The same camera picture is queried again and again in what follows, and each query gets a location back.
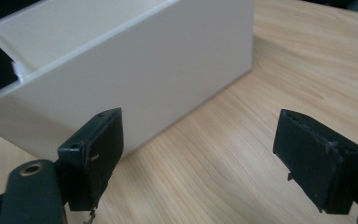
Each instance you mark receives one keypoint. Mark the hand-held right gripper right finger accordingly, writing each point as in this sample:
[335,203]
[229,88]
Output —
[317,161]

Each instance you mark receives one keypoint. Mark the white box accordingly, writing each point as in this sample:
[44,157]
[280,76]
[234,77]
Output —
[143,71]

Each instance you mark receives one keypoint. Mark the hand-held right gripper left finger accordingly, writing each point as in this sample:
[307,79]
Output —
[96,155]

